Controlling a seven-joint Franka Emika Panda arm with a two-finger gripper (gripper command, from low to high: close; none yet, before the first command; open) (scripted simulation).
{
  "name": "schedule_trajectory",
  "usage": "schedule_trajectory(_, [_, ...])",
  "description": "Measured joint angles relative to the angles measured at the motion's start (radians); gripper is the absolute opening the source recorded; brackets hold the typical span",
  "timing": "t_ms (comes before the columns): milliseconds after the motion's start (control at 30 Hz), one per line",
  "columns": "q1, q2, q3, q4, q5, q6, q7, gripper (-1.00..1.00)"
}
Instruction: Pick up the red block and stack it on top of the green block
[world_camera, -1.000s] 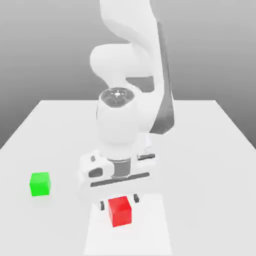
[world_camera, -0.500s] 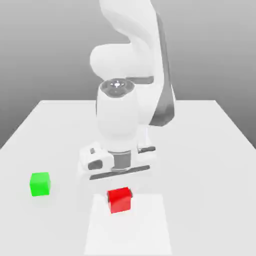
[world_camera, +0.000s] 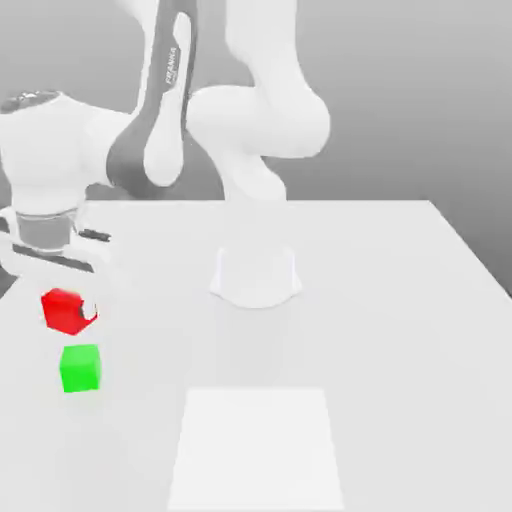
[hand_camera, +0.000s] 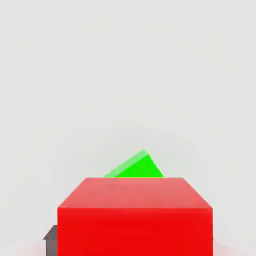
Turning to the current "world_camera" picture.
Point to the small red cube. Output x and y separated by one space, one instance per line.
62 312

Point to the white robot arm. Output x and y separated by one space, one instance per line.
260 120

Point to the small green cube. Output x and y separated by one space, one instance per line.
79 368

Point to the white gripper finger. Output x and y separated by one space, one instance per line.
88 307

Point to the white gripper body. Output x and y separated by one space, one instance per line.
48 267

